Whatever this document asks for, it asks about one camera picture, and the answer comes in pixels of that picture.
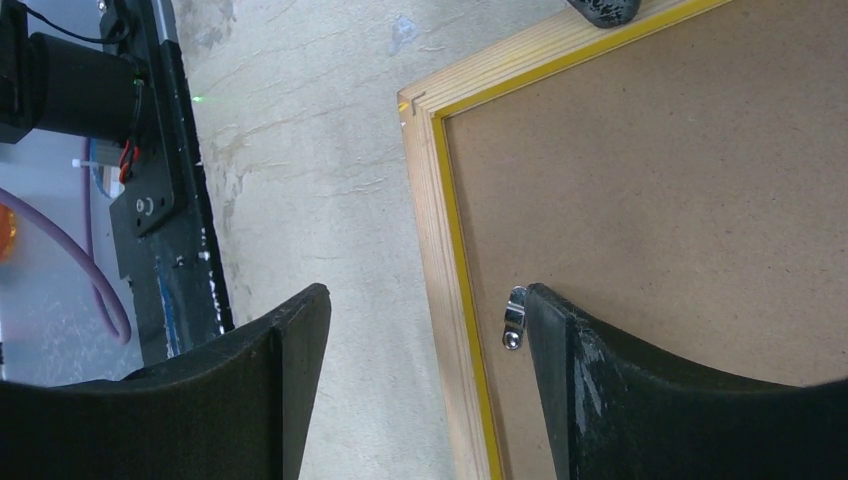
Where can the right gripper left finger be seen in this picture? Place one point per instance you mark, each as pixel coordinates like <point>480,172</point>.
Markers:
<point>237,407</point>

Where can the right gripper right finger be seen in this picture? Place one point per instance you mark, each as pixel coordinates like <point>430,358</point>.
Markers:
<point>618,407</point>

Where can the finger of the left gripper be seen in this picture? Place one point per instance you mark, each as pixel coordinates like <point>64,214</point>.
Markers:
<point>607,13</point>

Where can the yellow picture frame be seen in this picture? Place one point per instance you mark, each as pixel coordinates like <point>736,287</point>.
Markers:
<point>555,44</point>

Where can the brown backing board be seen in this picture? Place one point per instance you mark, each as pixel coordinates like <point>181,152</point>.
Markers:
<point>689,188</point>

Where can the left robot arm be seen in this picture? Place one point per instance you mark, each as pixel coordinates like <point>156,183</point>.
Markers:
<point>110,87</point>

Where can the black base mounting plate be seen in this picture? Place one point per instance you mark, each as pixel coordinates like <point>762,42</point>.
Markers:
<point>163,226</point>

